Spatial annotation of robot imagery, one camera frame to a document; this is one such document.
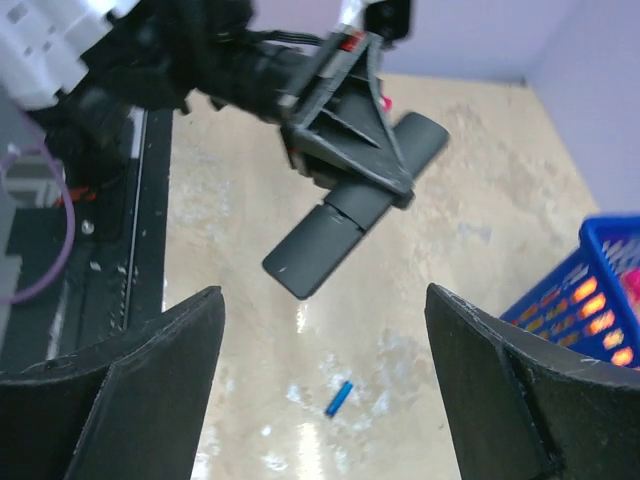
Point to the pink small box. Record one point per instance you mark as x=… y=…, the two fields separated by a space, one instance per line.
x=630 y=281

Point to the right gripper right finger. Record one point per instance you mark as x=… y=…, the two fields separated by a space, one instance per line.
x=521 y=407

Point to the black remote control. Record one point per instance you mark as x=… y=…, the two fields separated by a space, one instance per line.
x=323 y=239

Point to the blue plastic shopping basket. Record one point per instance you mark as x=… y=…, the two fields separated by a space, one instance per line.
x=581 y=304

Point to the orange pink candy box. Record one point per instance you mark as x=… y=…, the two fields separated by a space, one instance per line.
x=386 y=103

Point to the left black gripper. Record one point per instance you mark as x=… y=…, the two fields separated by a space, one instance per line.
x=310 y=75

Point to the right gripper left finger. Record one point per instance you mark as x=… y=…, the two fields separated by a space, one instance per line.
x=130 y=407

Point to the blue battery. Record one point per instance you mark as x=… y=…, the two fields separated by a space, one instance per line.
x=339 y=399

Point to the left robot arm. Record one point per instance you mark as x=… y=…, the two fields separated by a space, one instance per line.
x=76 y=66

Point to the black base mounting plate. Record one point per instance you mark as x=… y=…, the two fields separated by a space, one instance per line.
x=114 y=278

